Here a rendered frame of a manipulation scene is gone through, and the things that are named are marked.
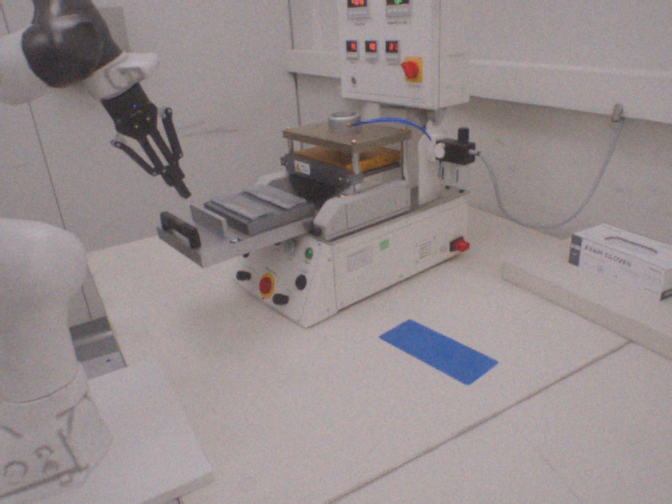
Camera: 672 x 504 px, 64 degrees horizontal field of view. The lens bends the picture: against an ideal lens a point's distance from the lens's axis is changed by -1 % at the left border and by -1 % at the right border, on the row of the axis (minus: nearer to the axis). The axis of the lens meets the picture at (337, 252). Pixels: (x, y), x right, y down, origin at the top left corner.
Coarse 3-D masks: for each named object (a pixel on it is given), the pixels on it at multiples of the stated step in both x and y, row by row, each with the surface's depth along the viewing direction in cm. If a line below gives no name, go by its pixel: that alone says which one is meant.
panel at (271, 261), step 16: (304, 240) 119; (240, 256) 137; (256, 256) 132; (272, 256) 127; (288, 256) 122; (304, 256) 118; (256, 272) 131; (272, 272) 126; (288, 272) 122; (304, 272) 117; (256, 288) 130; (272, 288) 125; (288, 288) 121; (304, 288) 117; (272, 304) 125; (288, 304) 120; (304, 304) 116
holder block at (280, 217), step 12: (240, 192) 127; (204, 204) 121; (264, 204) 118; (312, 204) 116; (228, 216) 113; (276, 216) 111; (288, 216) 113; (300, 216) 115; (240, 228) 110; (252, 228) 108; (264, 228) 110
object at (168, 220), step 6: (162, 216) 112; (168, 216) 110; (174, 216) 110; (162, 222) 113; (168, 222) 110; (174, 222) 107; (180, 222) 106; (186, 222) 106; (162, 228) 114; (168, 228) 114; (174, 228) 108; (180, 228) 105; (186, 228) 103; (192, 228) 103; (186, 234) 104; (192, 234) 103; (198, 234) 104; (192, 240) 103; (198, 240) 104; (192, 246) 103; (198, 246) 104
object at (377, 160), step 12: (312, 156) 128; (324, 156) 127; (336, 156) 126; (348, 156) 126; (360, 156) 125; (372, 156) 124; (384, 156) 125; (396, 156) 128; (348, 168) 119; (360, 168) 121; (372, 168) 124; (384, 168) 126
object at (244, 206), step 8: (216, 200) 119; (224, 200) 119; (232, 200) 119; (240, 200) 118; (248, 200) 118; (232, 208) 114; (240, 208) 113; (248, 208) 113; (256, 208) 113; (264, 208) 112
